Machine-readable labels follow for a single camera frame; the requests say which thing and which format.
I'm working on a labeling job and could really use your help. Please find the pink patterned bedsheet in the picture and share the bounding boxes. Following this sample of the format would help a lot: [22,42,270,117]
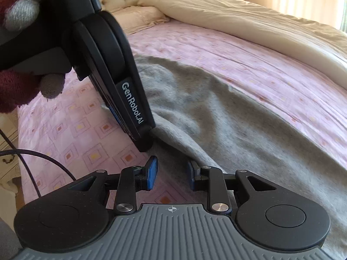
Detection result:
[16,20,347,206]

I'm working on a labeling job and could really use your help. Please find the black cable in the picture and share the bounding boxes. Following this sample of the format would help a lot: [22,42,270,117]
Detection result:
[0,128,78,198]

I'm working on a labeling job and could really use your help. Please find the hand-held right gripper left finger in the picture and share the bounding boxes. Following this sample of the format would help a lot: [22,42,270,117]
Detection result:
[66,156,159,214]

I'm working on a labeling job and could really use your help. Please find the person's left hand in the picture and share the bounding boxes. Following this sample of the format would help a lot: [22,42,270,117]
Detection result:
[0,0,67,114]

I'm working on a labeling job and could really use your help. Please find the cream pillow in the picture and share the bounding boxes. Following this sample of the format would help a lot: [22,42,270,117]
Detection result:
[110,5,171,36]

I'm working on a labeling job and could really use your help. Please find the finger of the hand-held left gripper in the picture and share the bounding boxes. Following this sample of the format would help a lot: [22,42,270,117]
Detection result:
[88,79,141,152]
[114,75,157,153]

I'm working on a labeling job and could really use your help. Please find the white ornate nightstand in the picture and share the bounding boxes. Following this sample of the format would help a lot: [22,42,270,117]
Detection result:
[0,112,22,195]

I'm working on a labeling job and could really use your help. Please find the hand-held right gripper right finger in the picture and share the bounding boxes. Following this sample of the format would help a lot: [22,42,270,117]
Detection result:
[187,160,277,214]

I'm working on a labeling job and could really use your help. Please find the grey speckled pants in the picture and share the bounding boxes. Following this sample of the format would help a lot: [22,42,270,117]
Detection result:
[101,54,347,260]

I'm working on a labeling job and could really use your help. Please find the cream duvet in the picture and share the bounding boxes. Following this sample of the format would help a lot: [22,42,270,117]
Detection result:
[138,0,347,93]

